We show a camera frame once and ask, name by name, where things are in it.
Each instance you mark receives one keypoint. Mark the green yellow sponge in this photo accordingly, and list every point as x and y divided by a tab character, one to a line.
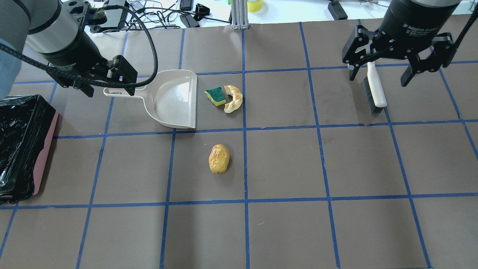
216	96

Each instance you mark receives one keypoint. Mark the beige plastic dustpan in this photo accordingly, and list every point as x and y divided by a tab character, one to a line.
171	98

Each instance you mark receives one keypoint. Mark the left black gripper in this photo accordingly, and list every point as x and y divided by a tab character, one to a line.
76	53

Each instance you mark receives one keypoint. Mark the yellow potato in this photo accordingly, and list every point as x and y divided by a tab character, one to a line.
218	159

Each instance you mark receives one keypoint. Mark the croissant bread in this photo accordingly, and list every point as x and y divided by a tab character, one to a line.
237	99

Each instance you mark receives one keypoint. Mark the yellow tape roll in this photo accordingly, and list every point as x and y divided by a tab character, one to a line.
254	5

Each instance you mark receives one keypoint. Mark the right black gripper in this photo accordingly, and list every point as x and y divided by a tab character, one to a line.
410	18

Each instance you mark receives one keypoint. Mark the pink bin with black bag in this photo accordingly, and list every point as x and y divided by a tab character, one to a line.
25	122

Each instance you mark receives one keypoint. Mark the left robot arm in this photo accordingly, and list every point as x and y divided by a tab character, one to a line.
56	30

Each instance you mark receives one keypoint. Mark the aluminium frame post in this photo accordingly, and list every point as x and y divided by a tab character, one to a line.
239	15

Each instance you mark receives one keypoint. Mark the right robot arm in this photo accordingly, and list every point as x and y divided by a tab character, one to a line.
410	30

